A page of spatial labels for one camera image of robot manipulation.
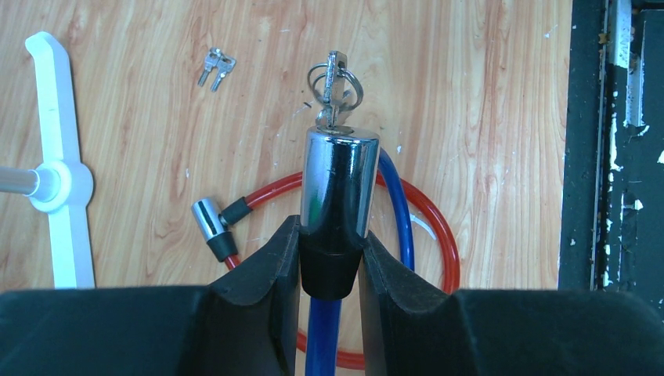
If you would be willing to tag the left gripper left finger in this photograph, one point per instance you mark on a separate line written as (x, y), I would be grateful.
(244, 323)

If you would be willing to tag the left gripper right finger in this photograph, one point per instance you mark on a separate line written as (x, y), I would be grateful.
(410, 327)

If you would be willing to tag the red cable lock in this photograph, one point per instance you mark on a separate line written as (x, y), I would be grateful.
(223, 245)

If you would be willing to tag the blue cable lock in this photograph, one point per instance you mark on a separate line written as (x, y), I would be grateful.
(338, 182)

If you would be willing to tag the blue lock silver keys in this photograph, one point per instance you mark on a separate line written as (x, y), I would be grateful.
(337, 90)

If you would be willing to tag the white clothes rack stand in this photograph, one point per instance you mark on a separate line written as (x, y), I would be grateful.
(62, 185)

